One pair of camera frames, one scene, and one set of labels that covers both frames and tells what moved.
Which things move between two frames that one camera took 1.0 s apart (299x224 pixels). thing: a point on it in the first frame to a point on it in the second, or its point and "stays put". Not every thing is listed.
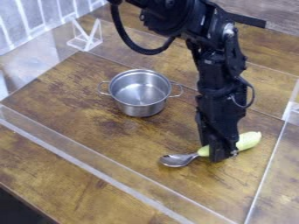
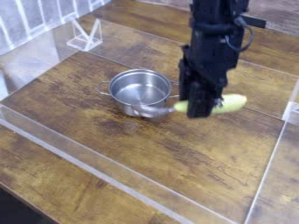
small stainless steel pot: [140, 91] stays put
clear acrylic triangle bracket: [83, 40] stays put
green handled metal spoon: [179, 159] to [231, 103]
